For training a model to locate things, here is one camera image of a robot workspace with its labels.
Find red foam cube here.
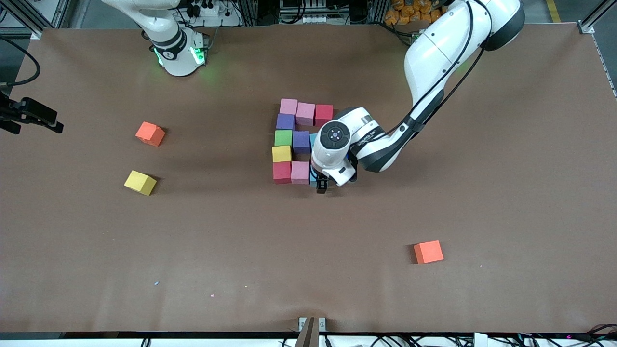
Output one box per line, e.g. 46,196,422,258
315,104,334,128
272,161,292,185

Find brown paper table cover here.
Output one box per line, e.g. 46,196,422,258
0,23,617,334

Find orange foam cube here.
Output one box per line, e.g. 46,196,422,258
135,121,166,147
414,240,444,265

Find white electronic device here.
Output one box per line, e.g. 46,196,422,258
280,0,338,25

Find orange snack bags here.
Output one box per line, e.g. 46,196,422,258
384,0,451,26

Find white power strip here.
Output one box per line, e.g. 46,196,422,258
186,0,241,27

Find aluminium frame post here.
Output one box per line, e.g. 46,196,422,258
14,0,63,40
578,0,617,34

